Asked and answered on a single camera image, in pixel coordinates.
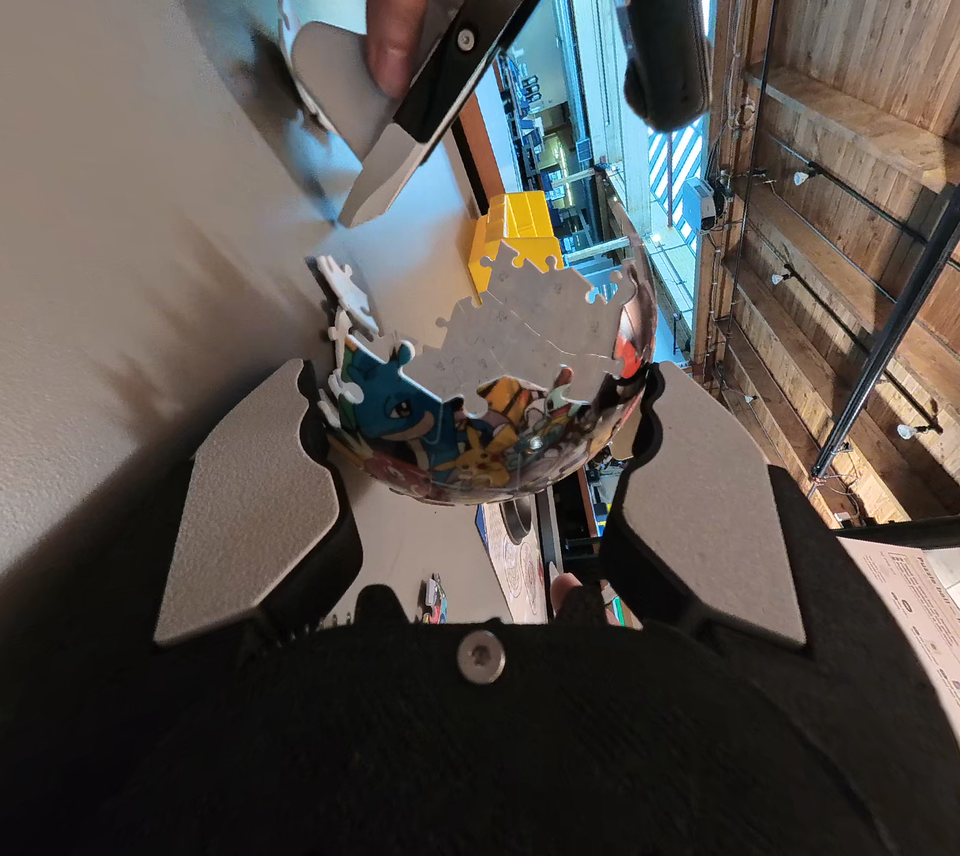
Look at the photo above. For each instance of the dark storage shelving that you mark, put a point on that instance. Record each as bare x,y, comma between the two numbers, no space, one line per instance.
540,144

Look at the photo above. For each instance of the white spot lamp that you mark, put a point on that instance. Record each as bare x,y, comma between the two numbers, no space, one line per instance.
780,277
909,431
802,178

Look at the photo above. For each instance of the large paned window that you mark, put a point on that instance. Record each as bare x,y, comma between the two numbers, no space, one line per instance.
675,159

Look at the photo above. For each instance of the white wall box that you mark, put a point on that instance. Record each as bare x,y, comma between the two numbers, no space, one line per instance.
697,204

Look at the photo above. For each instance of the printed instruction leaflet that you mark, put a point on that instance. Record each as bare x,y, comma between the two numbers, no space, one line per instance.
525,586

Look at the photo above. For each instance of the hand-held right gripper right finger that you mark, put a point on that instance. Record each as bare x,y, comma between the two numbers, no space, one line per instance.
705,519

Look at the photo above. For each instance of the colourful cartoon puzzle ball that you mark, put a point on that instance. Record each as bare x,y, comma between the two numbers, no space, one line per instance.
525,316

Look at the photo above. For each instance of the black steel beam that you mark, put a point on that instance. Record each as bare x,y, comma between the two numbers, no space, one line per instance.
885,346

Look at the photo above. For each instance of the white puzzle pieces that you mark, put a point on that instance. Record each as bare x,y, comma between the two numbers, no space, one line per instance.
285,24

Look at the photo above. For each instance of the yellow plastic bin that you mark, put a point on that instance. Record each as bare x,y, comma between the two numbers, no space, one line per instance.
517,219

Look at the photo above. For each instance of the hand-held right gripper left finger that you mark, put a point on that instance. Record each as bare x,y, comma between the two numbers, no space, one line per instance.
247,511

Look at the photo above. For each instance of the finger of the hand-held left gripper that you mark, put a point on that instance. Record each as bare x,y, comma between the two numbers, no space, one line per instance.
382,181

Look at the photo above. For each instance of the printed paper sheet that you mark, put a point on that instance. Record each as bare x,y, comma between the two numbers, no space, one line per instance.
922,616

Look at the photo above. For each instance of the black round ball stand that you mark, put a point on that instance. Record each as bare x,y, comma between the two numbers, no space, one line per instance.
516,519

